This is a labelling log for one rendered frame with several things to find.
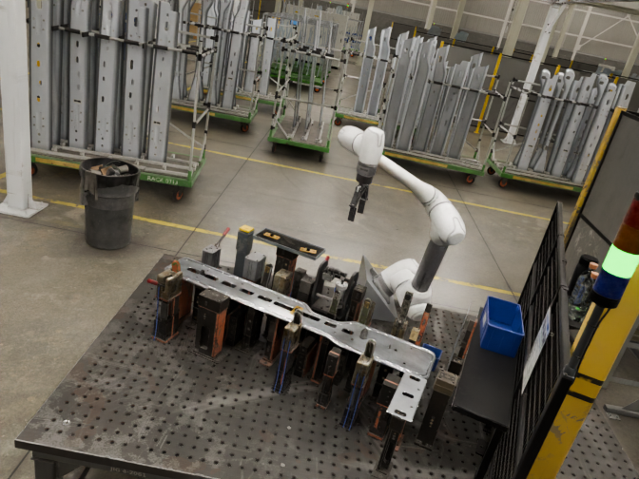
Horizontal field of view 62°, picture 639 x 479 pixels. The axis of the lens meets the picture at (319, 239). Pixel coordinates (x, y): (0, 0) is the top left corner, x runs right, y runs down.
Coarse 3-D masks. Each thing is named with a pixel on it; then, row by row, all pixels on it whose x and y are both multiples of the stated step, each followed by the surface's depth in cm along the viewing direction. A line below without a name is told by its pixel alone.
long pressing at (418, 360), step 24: (192, 264) 273; (216, 288) 256; (240, 288) 260; (264, 288) 264; (264, 312) 247; (288, 312) 249; (312, 312) 252; (336, 336) 238; (384, 336) 245; (384, 360) 228; (408, 360) 232; (432, 360) 236
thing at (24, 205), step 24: (0, 0) 432; (24, 0) 443; (0, 24) 439; (24, 24) 450; (0, 48) 447; (24, 48) 457; (0, 72) 455; (24, 72) 463; (24, 96) 470; (24, 120) 477; (24, 144) 485; (24, 168) 493; (24, 192) 501; (24, 216) 498
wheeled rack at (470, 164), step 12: (444, 84) 869; (384, 96) 948; (492, 96) 927; (384, 108) 866; (420, 108) 949; (480, 120) 944; (492, 132) 872; (396, 156) 892; (408, 156) 890; (420, 156) 899; (432, 156) 918; (444, 156) 921; (456, 168) 888; (468, 168) 888; (480, 168) 892; (468, 180) 908
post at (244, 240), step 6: (240, 234) 287; (246, 234) 285; (252, 234) 289; (240, 240) 288; (246, 240) 286; (252, 240) 292; (240, 246) 289; (246, 246) 288; (240, 252) 291; (246, 252) 289; (240, 258) 292; (240, 264) 294; (234, 270) 297; (240, 270) 295; (240, 276) 296
